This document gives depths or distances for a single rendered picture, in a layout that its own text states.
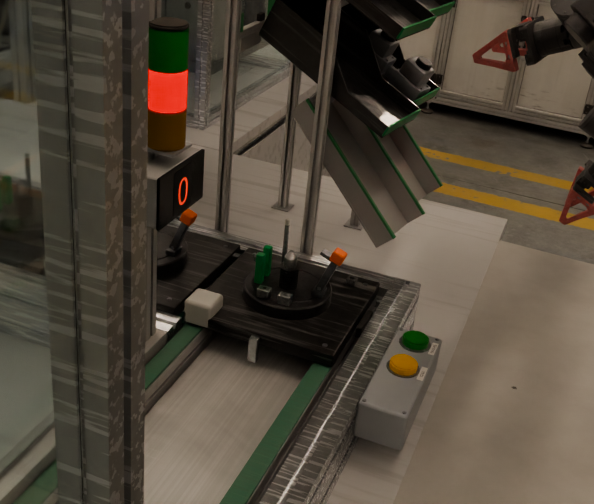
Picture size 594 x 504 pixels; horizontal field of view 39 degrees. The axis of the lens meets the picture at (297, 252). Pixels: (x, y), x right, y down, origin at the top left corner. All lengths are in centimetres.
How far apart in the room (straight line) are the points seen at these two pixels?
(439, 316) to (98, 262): 127
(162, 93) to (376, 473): 58
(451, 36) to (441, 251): 364
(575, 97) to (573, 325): 374
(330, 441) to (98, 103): 82
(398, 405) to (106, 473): 80
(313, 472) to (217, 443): 16
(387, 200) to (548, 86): 380
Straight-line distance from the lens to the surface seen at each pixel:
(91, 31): 30
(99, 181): 31
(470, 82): 539
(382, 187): 157
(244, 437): 114
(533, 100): 534
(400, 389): 119
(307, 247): 151
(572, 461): 132
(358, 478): 119
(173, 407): 119
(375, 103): 148
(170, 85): 104
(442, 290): 165
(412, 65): 157
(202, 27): 223
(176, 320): 128
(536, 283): 175
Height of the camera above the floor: 166
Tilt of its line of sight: 28 degrees down
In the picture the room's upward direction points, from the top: 6 degrees clockwise
